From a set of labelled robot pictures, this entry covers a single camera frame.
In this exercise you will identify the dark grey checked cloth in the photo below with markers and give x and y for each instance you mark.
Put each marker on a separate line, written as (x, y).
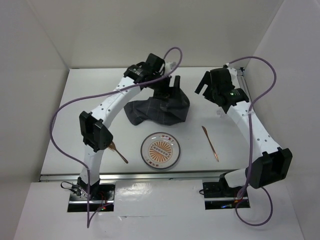
(139, 111)

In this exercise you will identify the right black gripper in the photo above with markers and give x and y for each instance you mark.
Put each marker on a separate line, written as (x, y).
(205, 80)

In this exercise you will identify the orange patterned plate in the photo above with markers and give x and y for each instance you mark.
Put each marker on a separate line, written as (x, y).
(160, 151)

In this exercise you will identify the front aluminium rail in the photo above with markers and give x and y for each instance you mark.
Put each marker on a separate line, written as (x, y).
(144, 176)

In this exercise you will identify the copper spoon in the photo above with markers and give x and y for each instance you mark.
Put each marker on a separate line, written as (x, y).
(113, 147)

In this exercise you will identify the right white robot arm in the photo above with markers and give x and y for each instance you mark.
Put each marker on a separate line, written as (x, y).
(268, 161)

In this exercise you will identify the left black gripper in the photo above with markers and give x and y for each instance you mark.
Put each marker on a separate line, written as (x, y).
(165, 92)

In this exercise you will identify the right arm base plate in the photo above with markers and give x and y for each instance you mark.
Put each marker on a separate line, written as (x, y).
(218, 196)

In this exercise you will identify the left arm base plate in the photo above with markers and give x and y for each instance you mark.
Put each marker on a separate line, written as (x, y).
(103, 199)

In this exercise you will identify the copper knife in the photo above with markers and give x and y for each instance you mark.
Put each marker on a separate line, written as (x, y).
(210, 143)

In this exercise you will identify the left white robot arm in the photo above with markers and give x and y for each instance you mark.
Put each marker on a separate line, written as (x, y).
(94, 125)

